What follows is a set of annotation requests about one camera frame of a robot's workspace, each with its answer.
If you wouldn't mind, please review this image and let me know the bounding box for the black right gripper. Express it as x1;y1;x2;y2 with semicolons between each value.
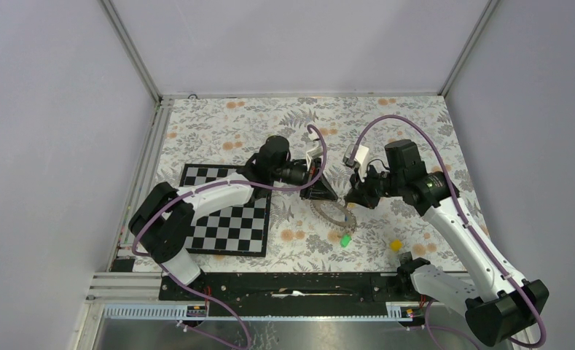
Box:
345;161;404;209

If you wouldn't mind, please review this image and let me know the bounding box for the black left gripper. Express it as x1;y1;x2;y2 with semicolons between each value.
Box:
271;157;338;202

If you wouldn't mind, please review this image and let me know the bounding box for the green key tag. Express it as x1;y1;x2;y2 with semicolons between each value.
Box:
340;235;352;248

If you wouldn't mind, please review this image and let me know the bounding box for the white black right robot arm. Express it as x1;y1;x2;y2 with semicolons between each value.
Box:
343;139;549;346

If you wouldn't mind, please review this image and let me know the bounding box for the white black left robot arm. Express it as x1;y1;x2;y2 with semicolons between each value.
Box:
128;133;337;300

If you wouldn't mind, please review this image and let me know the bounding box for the floral patterned table mat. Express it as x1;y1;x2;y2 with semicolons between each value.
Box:
153;96;485;272

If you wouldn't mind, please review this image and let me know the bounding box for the yellow cube block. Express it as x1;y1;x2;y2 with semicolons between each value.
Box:
389;240;403;252

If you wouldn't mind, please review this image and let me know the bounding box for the black white chessboard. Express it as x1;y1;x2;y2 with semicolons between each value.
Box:
171;163;275;258

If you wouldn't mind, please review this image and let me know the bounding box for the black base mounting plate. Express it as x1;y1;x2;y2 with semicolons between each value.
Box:
158;272;431;318

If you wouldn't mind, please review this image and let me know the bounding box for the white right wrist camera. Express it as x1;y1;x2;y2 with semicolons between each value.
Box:
343;144;370;182

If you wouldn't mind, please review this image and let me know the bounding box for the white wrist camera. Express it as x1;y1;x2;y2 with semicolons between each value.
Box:
343;144;370;182
305;138;328;176

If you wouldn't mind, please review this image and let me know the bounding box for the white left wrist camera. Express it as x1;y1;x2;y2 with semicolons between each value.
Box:
305;138;328;176

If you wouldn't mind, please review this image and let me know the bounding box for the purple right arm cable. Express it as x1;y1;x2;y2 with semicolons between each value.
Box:
351;114;548;350

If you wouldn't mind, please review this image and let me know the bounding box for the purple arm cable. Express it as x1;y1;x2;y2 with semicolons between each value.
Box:
130;124;329;349
351;114;548;350

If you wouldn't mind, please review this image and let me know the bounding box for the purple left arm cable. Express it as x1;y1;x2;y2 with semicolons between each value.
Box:
130;124;329;349

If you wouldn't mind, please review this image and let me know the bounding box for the grey slotted cable duct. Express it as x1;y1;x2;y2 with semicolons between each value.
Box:
104;302;421;322

